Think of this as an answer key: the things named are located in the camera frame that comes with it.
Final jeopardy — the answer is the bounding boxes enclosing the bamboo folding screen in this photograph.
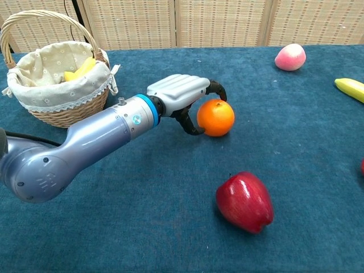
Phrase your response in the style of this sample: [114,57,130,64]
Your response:
[0,0,364,53]

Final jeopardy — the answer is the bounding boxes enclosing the thin black hanging cable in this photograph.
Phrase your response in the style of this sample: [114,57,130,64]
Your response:
[63,0,77,42]

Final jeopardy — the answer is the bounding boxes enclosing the dark red apple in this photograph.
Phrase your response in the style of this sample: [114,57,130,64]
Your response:
[215,171,275,234]

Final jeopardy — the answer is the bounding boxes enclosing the teal table cloth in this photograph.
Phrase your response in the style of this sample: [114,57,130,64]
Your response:
[0,44,364,273]

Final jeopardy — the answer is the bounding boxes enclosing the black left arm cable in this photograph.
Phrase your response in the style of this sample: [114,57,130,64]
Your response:
[5,130,62,147]

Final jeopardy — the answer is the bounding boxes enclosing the orange fruit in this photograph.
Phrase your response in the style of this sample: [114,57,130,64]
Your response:
[196,98,235,138]

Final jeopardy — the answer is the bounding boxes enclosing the black stand pole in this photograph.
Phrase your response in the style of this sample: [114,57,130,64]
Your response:
[71,0,92,32]

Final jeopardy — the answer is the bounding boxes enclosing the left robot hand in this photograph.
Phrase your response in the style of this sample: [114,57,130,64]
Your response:
[146,74,228,136]

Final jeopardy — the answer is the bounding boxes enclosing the pink peach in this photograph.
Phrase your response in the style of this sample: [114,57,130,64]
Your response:
[274,43,307,72]

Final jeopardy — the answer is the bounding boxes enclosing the wicker basket with cream liner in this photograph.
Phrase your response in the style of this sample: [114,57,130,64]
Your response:
[0,10,121,129]

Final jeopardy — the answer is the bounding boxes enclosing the yellow banana in basket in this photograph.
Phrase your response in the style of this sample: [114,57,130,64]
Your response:
[73,56,97,78]

